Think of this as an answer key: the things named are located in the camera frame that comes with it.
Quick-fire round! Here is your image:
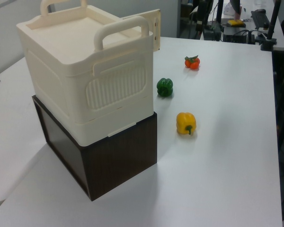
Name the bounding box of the cream plastic storage cabinet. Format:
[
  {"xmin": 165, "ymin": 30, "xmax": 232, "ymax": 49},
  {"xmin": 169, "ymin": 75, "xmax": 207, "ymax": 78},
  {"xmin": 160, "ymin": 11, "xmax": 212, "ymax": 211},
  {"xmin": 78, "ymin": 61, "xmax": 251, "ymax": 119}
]
[{"xmin": 16, "ymin": 0, "xmax": 155, "ymax": 147}]

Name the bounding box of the cream cabinet door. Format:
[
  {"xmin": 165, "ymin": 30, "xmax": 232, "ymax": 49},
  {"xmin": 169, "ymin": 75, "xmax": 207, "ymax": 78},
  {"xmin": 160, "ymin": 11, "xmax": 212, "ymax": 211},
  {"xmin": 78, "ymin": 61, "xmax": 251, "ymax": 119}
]
[{"xmin": 122, "ymin": 9, "xmax": 161, "ymax": 52}]

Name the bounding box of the dark brown wooden box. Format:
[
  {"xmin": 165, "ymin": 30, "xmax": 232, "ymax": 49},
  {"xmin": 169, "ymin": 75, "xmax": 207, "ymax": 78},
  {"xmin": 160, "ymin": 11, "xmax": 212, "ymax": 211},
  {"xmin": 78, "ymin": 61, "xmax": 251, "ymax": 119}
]
[{"xmin": 32, "ymin": 95, "xmax": 158, "ymax": 202}]

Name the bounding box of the thin black stand pole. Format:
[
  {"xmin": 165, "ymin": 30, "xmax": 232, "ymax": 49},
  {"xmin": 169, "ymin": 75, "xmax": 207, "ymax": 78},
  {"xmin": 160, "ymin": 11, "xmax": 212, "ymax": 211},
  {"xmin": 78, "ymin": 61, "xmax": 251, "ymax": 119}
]
[{"xmin": 215, "ymin": 0, "xmax": 224, "ymax": 25}]

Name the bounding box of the green bell pepper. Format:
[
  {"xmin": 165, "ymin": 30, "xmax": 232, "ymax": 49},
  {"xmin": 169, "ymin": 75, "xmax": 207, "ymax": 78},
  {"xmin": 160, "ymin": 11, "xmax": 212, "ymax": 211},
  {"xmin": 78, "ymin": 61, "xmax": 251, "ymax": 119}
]
[{"xmin": 156, "ymin": 78, "xmax": 174, "ymax": 97}]

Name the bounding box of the black electronics box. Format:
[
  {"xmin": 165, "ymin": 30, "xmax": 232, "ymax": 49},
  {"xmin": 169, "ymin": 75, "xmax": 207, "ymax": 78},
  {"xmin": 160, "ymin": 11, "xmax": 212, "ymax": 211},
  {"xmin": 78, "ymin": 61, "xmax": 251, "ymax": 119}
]
[{"xmin": 223, "ymin": 26, "xmax": 256, "ymax": 44}]

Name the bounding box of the black pole with clamp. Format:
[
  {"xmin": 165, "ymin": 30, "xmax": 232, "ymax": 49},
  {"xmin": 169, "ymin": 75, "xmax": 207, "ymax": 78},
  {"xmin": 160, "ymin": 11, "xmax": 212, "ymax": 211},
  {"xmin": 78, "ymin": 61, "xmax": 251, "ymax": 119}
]
[{"xmin": 260, "ymin": 0, "xmax": 282, "ymax": 51}]

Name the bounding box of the yellow bell pepper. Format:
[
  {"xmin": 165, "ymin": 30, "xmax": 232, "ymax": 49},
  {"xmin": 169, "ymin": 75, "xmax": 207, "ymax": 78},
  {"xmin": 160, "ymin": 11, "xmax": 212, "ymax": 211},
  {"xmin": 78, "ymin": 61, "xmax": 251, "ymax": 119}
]
[{"xmin": 176, "ymin": 112, "xmax": 197, "ymax": 136}]

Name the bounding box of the black keyboard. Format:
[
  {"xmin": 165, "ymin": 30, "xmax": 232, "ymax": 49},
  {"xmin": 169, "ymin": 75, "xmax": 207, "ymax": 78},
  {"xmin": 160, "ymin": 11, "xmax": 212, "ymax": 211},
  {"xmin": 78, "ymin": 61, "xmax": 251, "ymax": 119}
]
[{"xmin": 250, "ymin": 10, "xmax": 271, "ymax": 31}]

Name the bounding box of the red tomato cluster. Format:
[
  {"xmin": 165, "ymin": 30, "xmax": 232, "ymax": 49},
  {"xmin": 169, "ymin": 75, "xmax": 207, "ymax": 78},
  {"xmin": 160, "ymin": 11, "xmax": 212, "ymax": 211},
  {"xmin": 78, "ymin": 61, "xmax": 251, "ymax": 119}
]
[{"xmin": 184, "ymin": 54, "xmax": 201, "ymax": 70}]

